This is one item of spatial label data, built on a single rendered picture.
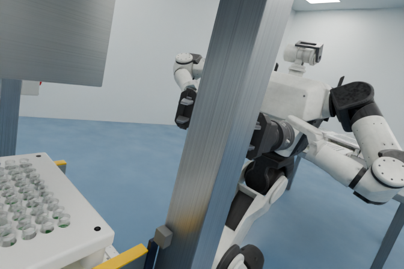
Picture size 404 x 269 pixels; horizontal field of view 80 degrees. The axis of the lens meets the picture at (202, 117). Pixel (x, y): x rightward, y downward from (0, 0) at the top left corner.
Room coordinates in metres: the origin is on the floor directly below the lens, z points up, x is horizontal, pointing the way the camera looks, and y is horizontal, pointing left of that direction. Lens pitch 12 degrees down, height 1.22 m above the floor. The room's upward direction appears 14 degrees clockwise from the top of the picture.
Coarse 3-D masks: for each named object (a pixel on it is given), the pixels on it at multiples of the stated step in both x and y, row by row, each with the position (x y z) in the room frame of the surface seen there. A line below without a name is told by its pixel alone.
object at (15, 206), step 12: (0, 168) 0.31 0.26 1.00; (12, 168) 0.32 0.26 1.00; (0, 180) 0.28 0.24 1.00; (12, 180) 0.30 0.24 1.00; (24, 180) 0.29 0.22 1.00; (12, 192) 0.26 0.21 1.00; (24, 192) 0.27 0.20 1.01; (0, 204) 0.24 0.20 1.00; (12, 204) 0.24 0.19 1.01; (36, 204) 0.26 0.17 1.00; (0, 216) 0.23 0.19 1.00; (24, 216) 0.23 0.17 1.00; (36, 216) 0.24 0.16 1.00; (48, 216) 0.24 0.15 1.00; (0, 228) 0.21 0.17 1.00
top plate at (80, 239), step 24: (48, 168) 0.35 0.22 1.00; (0, 192) 0.27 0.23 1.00; (72, 192) 0.30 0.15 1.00; (72, 216) 0.26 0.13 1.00; (96, 216) 0.27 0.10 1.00; (24, 240) 0.21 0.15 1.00; (48, 240) 0.22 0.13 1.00; (72, 240) 0.22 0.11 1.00; (96, 240) 0.23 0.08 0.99; (0, 264) 0.18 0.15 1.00; (24, 264) 0.18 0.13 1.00; (48, 264) 0.19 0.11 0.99
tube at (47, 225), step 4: (44, 220) 0.23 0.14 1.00; (48, 220) 0.23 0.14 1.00; (52, 220) 0.23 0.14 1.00; (44, 224) 0.23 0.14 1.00; (48, 224) 0.24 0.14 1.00; (52, 224) 0.23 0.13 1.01; (40, 228) 0.22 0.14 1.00; (44, 228) 0.22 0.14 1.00; (48, 228) 0.22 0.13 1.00; (52, 228) 0.23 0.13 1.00; (44, 232) 0.22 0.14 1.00; (48, 232) 0.23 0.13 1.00
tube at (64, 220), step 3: (60, 216) 0.24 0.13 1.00; (63, 216) 0.25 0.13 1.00; (66, 216) 0.25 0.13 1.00; (69, 216) 0.25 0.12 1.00; (60, 219) 0.25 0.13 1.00; (63, 219) 0.25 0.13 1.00; (66, 219) 0.25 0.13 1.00; (69, 219) 0.24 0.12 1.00; (60, 222) 0.24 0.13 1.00; (63, 222) 0.24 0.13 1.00; (66, 222) 0.24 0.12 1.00; (69, 222) 0.24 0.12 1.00; (57, 225) 0.24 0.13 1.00; (60, 225) 0.24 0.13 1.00; (63, 225) 0.24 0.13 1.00; (66, 225) 0.24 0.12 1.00
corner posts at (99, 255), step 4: (104, 248) 0.25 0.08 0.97; (96, 252) 0.24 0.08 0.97; (100, 252) 0.24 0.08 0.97; (104, 252) 0.25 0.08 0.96; (88, 256) 0.24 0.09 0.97; (92, 256) 0.24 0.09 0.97; (96, 256) 0.24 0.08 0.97; (100, 256) 0.24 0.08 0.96; (80, 260) 0.24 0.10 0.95; (84, 260) 0.24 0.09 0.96; (88, 260) 0.24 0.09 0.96; (92, 260) 0.24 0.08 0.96; (96, 260) 0.24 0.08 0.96; (100, 260) 0.24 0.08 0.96; (84, 264) 0.24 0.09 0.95; (88, 264) 0.24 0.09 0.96; (92, 264) 0.24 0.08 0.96; (96, 264) 0.24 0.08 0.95; (88, 268) 0.24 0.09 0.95
